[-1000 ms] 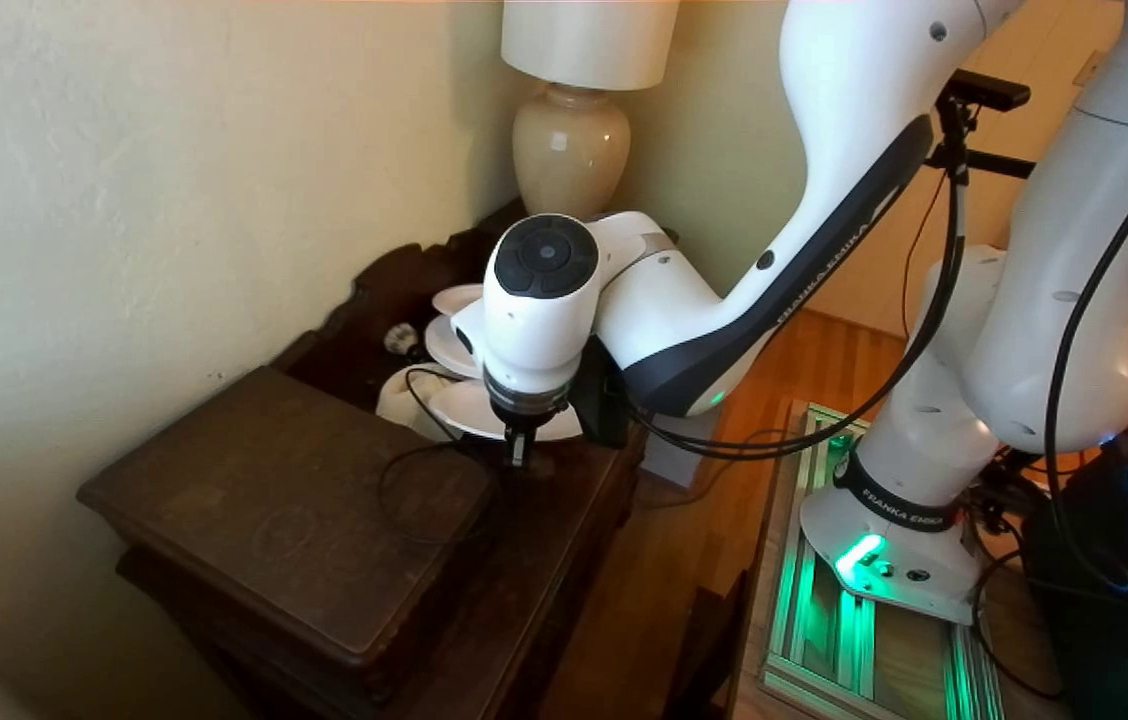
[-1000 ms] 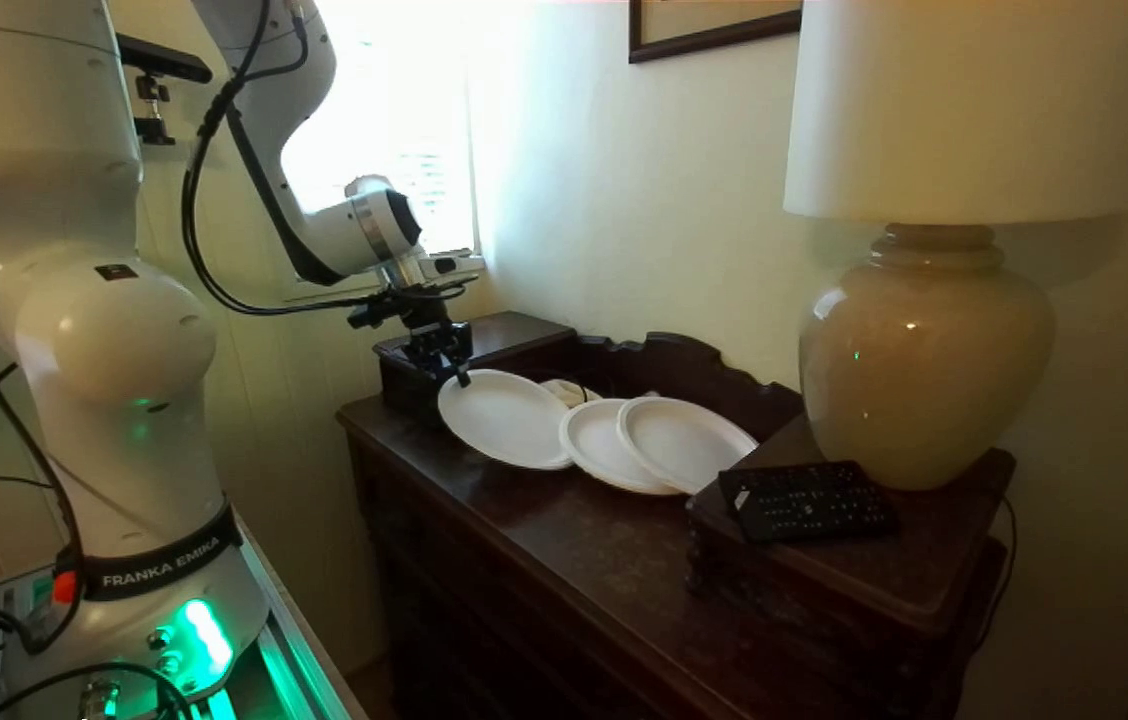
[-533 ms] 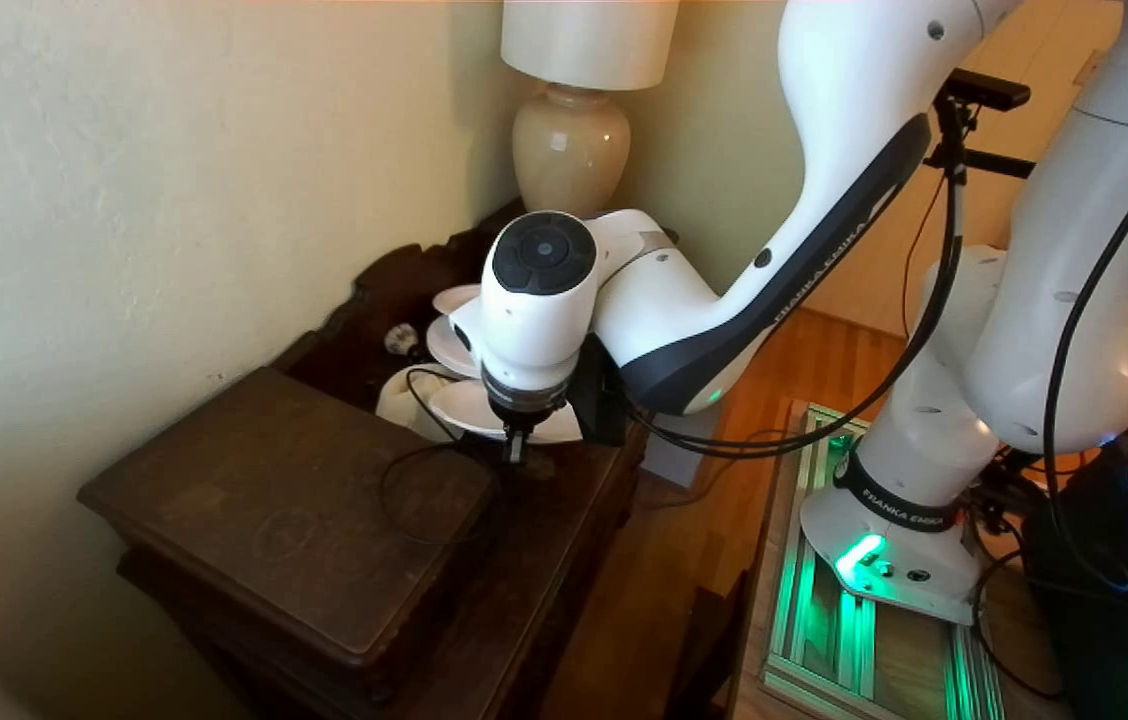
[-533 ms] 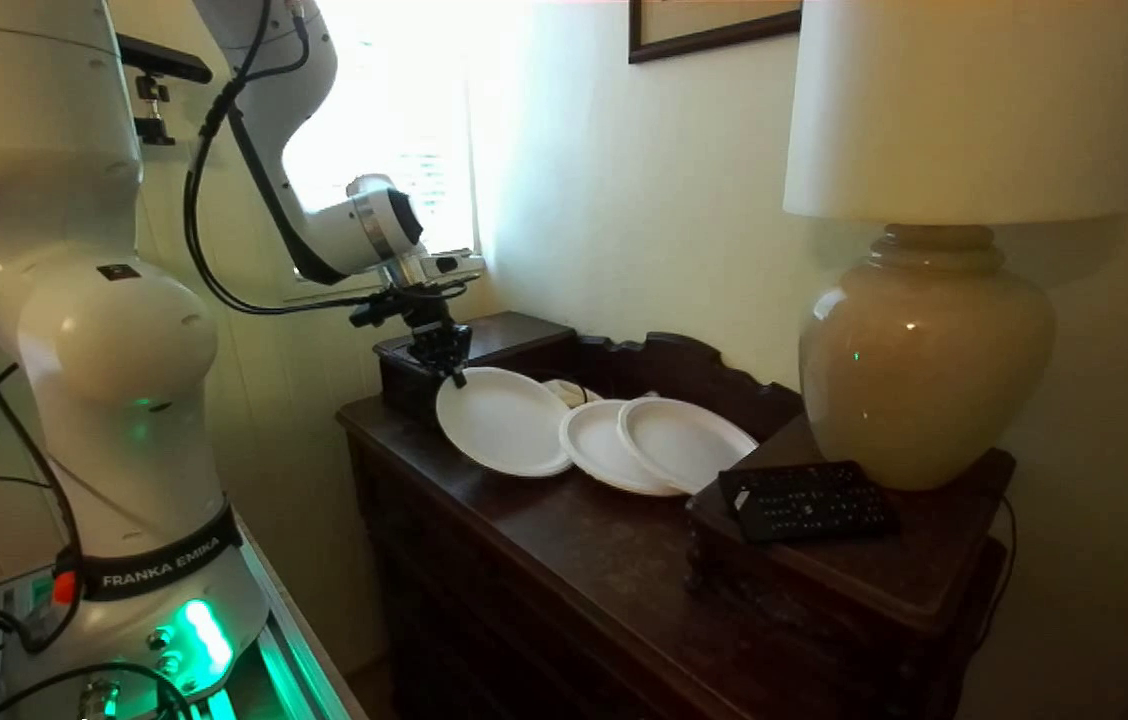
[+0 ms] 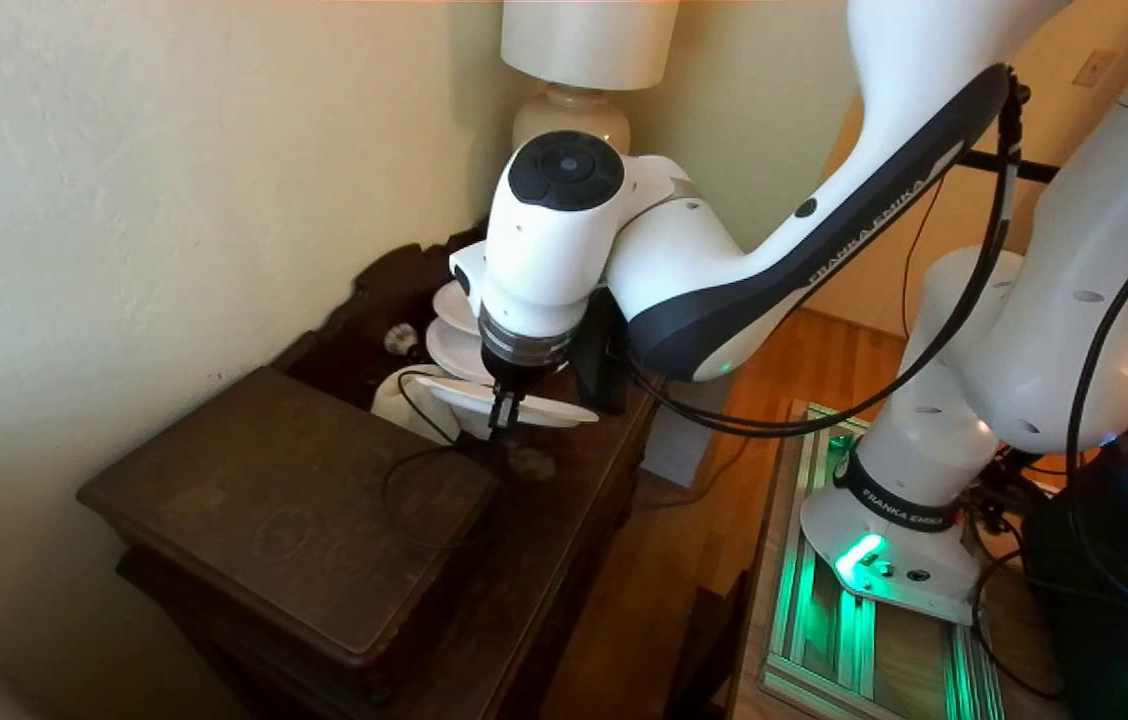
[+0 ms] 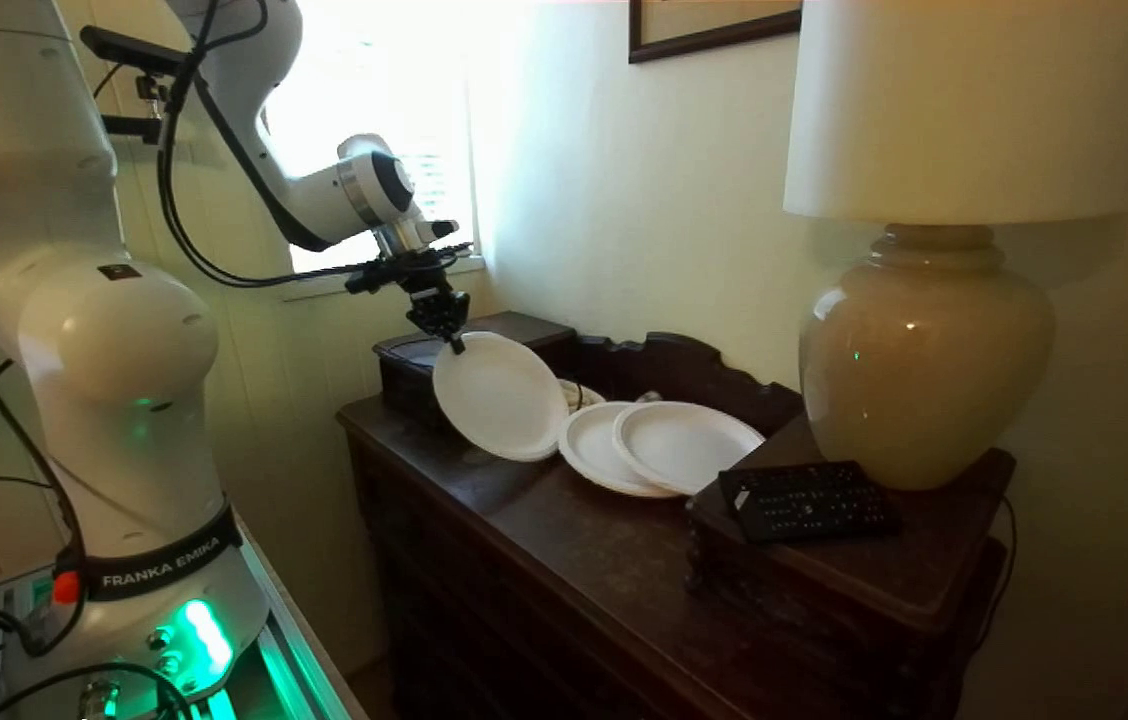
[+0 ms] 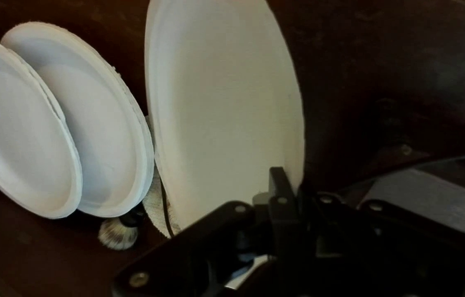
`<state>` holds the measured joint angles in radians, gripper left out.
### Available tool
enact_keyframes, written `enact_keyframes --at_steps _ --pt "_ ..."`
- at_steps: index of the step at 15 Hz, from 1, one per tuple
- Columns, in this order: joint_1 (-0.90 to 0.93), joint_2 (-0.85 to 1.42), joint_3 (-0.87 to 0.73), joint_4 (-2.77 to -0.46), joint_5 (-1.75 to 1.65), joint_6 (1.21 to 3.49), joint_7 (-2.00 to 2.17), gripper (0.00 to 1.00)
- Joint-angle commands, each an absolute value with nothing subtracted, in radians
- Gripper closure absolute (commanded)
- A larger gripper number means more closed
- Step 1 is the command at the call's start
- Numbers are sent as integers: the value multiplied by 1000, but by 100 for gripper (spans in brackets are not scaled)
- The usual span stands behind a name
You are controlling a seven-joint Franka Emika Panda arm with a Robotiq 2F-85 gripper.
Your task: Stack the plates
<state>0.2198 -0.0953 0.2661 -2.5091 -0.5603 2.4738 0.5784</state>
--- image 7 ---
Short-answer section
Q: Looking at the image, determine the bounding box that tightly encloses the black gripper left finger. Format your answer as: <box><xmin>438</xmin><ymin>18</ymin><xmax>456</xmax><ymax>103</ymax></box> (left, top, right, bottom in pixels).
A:
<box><xmin>111</xmin><ymin>166</ymin><xmax>313</xmax><ymax>297</ymax></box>

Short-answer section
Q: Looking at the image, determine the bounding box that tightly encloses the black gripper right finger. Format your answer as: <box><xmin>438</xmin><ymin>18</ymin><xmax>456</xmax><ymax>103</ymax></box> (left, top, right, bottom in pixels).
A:
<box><xmin>296</xmin><ymin>174</ymin><xmax>465</xmax><ymax>297</ymax></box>

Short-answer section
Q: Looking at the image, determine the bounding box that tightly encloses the large white plate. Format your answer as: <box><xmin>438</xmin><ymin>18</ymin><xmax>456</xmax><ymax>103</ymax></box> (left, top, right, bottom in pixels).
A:
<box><xmin>144</xmin><ymin>0</ymin><xmax>306</xmax><ymax>237</ymax></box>

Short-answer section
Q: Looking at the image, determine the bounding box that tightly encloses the small grey shaving brush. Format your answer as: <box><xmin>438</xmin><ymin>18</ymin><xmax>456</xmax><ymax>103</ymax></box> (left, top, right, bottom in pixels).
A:
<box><xmin>97</xmin><ymin>211</ymin><xmax>146</xmax><ymax>252</ymax></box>

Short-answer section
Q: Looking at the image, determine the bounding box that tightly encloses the white plate with chipped rim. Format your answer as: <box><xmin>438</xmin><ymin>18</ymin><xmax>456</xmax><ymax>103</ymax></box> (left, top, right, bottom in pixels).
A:
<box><xmin>0</xmin><ymin>19</ymin><xmax>156</xmax><ymax>219</ymax></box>

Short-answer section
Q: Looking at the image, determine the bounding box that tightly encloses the dark wooden dresser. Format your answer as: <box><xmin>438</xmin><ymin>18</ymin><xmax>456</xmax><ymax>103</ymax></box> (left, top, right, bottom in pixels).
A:
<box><xmin>0</xmin><ymin>0</ymin><xmax>465</xmax><ymax>297</ymax></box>

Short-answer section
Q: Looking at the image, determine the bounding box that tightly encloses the small white plate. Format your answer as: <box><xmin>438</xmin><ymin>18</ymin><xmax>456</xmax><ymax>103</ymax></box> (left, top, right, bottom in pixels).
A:
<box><xmin>0</xmin><ymin>34</ymin><xmax>83</xmax><ymax>221</ymax></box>

